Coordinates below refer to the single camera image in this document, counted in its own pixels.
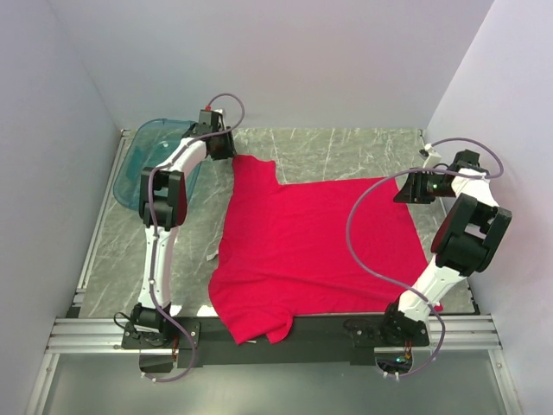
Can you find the aluminium left side rail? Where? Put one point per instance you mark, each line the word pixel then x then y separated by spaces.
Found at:
pixel 86 270

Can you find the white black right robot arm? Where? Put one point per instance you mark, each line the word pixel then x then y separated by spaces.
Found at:
pixel 465 242

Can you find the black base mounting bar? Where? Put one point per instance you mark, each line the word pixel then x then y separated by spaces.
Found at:
pixel 312 339

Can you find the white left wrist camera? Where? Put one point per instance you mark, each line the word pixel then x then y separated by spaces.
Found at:
pixel 220 111

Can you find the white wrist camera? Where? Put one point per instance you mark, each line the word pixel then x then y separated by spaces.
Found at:
pixel 220 111
pixel 430 156

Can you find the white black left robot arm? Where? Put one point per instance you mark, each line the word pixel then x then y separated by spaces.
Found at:
pixel 163 208

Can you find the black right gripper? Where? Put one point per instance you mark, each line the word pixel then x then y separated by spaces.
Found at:
pixel 411 191

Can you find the teal translucent plastic bin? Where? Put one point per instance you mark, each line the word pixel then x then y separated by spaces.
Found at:
pixel 152 144

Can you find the red t shirt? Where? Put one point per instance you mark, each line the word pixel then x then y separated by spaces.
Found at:
pixel 291 250

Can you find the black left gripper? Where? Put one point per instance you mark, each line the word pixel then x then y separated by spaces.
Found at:
pixel 229 152

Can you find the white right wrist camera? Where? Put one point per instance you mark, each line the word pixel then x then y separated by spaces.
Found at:
pixel 430 156

